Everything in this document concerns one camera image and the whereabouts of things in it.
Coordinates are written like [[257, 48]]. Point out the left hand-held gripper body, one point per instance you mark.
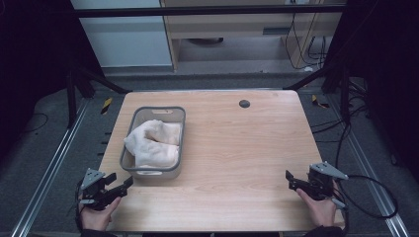
[[94, 189]]

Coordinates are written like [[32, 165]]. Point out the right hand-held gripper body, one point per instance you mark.
[[321, 182]]

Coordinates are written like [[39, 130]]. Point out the person's right hand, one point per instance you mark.
[[321, 212]]

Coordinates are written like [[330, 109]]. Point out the person's left hand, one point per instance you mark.
[[97, 219]]

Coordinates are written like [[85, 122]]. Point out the white towel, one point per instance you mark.
[[153, 144]]

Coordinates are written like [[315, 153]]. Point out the yellow black striped tape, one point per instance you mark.
[[106, 106], [318, 101]]

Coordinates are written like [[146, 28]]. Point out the grey-rimmed beige plastic basket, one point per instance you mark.
[[174, 121]]

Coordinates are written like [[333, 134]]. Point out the black metal stand strut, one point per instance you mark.
[[71, 98], [344, 95]]

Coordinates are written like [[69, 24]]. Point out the dark round table grommet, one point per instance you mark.
[[244, 104]]

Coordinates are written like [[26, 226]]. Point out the black curtain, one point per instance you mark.
[[385, 65], [36, 65]]

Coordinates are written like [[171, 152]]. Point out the white cabinet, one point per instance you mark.
[[125, 42]]

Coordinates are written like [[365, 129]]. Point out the light wooden desk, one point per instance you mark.
[[230, 24]]

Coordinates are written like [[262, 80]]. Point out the aluminium floor rail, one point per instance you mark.
[[49, 171], [369, 171]]

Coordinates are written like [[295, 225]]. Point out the black horizontal frame bar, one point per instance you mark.
[[197, 11]]

